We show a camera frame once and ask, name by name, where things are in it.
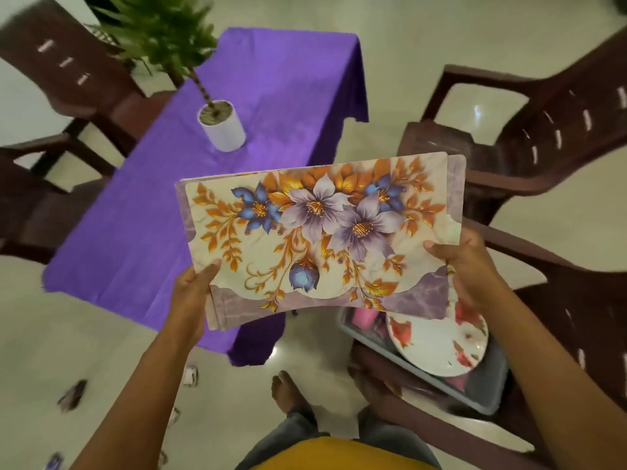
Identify person's left hand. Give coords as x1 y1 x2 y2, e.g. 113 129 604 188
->
167 259 222 349

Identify person's right hand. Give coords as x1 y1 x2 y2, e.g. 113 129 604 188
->
424 228 503 314

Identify marbled purple table mat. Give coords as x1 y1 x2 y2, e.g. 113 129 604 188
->
174 154 467 332

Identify floral table mat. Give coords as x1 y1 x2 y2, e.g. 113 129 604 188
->
184 151 462 313

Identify person's right forearm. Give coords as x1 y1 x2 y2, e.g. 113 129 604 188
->
476 283 627 470

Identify person's left forearm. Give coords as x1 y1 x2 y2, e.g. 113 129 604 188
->
71 328 199 470

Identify purple tablecloth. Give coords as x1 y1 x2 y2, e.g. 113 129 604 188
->
42 27 369 368

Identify floral white plate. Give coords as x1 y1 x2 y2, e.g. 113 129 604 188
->
386 284 490 378

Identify grey plastic tray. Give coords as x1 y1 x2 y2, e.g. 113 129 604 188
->
336 306 510 416

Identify brown plastic chair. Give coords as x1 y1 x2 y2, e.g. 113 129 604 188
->
349 219 627 470
0 0 172 159
397 27 627 227
0 133 118 266

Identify white plant pot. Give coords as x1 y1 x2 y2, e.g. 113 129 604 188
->
197 100 247 153

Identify person's foot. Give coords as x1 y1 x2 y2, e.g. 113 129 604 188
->
271 370 314 416

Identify person's yellow shirt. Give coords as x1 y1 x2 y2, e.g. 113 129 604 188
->
251 436 437 470

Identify green potted plant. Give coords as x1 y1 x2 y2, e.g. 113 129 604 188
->
88 0 219 118

